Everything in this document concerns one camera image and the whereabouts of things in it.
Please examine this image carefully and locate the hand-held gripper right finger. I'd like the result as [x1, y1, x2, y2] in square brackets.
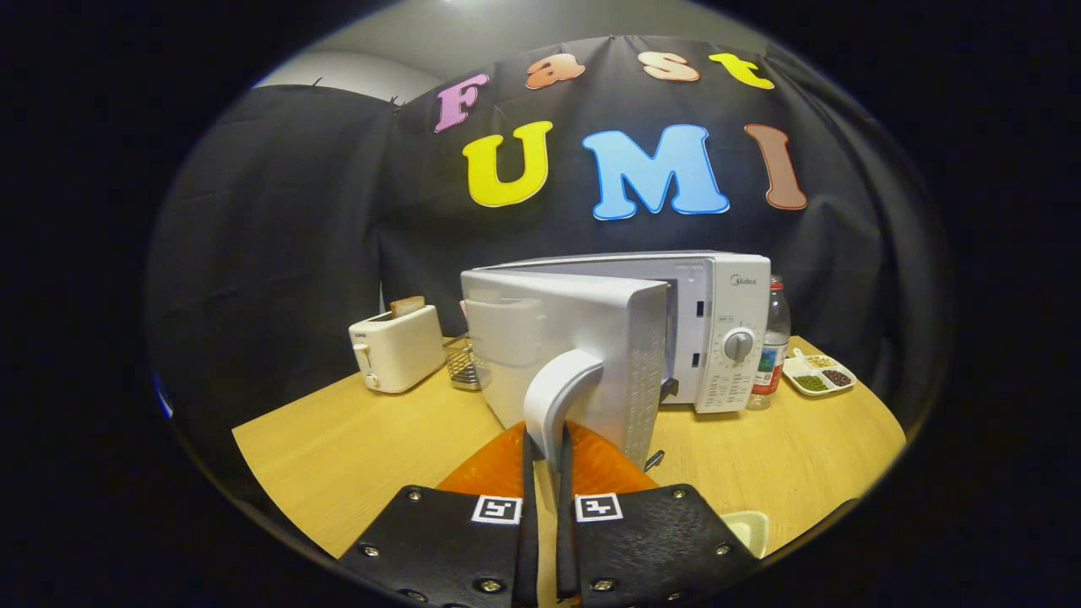
[553, 421, 761, 608]

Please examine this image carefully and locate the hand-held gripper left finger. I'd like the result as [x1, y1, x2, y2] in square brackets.
[338, 421, 541, 608]

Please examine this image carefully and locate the white microwave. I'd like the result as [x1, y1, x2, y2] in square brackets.
[460, 250, 771, 516]

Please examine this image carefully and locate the pale square plate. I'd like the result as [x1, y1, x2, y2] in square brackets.
[722, 510, 769, 560]

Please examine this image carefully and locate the white toaster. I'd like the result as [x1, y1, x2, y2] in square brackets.
[348, 304, 447, 394]

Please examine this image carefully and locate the clear plastic water bottle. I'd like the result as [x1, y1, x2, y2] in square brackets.
[747, 274, 792, 411]

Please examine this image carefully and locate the white divided dish with beans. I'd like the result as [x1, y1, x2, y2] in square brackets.
[782, 348, 857, 398]

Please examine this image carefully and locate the black backdrop cloth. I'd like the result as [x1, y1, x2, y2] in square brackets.
[144, 34, 955, 474]

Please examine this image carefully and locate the metal wire basket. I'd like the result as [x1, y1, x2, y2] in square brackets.
[443, 334, 482, 391]

